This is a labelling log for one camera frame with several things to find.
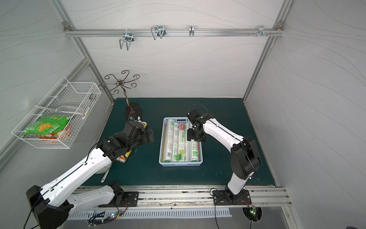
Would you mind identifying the metal double hook left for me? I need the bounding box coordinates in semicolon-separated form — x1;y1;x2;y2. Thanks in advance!
119;30;134;51

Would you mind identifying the metal single hook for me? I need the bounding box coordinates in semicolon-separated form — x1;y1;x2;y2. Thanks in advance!
189;25;194;37

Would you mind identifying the green snack bag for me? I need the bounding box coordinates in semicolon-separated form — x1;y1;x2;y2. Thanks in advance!
24;114;71;135

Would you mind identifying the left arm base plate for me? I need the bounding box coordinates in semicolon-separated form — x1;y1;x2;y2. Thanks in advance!
98;192;139;208

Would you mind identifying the white wire wall basket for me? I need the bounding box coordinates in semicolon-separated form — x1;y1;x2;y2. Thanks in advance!
12;77;101;149

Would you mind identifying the blue plastic basket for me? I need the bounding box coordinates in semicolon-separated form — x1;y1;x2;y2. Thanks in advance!
159;117;203;167

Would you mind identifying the white patterned round fan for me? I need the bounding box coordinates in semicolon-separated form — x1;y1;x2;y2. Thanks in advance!
95;164;112;183

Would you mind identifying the metal double hook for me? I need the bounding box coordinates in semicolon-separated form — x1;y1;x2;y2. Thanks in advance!
151;25;166;40
119;30;134;51

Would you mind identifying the aluminium top rail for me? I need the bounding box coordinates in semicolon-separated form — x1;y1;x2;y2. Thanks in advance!
64;28;284;38

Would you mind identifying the white green grape wrap roll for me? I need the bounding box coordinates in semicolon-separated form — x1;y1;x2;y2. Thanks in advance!
172;122;179;162

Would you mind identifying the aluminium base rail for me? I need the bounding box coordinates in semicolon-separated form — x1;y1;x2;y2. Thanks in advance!
57;185;292;211

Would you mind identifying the orange snack bag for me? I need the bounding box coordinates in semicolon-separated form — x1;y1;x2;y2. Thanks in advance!
38;125;72;140

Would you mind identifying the metal double hook middle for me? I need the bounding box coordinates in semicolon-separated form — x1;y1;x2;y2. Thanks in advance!
151;25;166;40

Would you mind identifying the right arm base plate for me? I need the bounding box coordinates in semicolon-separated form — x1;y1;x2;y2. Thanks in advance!
210;189;252;206

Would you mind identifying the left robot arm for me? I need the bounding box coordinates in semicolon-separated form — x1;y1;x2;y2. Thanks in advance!
26;121;154;229

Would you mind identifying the white red wrap roll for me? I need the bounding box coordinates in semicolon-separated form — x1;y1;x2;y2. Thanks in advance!
163;119;174;163

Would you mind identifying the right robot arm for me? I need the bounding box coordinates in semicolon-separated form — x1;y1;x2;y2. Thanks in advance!
187;110;262;198

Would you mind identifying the metal hook right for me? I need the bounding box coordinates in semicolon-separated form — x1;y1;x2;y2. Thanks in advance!
248;26;273;37

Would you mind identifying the white vent strip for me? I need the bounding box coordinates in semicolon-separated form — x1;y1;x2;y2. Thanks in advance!
69;208;232;220

